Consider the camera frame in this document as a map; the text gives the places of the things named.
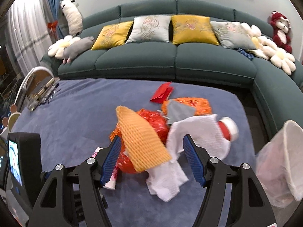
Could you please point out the red white paper cup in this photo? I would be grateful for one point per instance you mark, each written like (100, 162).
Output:
(229, 129)

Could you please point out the grey plush toy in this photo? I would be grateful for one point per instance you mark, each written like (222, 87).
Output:
(77, 48)

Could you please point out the left grey embroidered cushion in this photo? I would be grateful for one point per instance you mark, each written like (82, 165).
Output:
(150, 28)

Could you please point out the grey embroidered cushion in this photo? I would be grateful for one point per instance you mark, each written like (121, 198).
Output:
(232, 35)
(150, 28)

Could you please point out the left yellow cushion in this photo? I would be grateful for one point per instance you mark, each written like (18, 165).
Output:
(112, 36)

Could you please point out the white sheer curtain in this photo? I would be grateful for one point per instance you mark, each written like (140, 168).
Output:
(28, 33)

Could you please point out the right yellow cushion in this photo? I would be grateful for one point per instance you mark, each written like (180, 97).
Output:
(192, 29)

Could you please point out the white sheep plush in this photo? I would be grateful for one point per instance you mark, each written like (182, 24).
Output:
(73, 17)

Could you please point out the orange foam net sleeve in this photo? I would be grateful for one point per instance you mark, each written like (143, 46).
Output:
(144, 146)

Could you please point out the white round chair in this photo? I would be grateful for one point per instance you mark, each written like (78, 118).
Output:
(35, 76)

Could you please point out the white flower pillow left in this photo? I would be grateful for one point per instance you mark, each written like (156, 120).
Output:
(56, 49)

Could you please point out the right grey embroidered cushion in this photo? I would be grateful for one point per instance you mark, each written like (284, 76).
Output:
(232, 35)

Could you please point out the blue knitted item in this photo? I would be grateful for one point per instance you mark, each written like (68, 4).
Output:
(246, 54)

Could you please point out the red monkey plush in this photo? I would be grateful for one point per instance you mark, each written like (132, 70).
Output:
(281, 27)

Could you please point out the white flower pillow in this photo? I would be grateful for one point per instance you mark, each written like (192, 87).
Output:
(276, 55)
(255, 35)
(56, 49)

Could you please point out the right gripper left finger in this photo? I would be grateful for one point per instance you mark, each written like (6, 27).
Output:
(110, 160)

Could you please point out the dark green sectional sofa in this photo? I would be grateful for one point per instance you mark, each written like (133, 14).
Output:
(278, 96)

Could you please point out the white lined trash bin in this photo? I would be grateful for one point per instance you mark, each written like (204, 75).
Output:
(279, 166)

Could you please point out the yellow cushion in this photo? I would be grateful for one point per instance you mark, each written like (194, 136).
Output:
(112, 36)
(192, 29)

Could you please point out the red crinkled plastic bag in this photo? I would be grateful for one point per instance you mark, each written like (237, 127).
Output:
(156, 121)

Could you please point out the red paper envelope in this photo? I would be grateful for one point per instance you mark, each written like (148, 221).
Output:
(162, 93)

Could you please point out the white flower pillow right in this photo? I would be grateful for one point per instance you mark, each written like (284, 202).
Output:
(276, 55)

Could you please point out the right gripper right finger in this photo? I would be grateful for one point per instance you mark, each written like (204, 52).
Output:
(191, 152)

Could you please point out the white paper towel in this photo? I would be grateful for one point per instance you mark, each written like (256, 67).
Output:
(165, 180)
(204, 131)

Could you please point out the blue curtain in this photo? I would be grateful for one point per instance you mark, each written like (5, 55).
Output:
(53, 9)

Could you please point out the red curtain tie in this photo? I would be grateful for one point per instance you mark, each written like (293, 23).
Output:
(51, 26)

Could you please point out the grey paper piece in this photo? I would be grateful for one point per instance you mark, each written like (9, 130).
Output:
(178, 111)

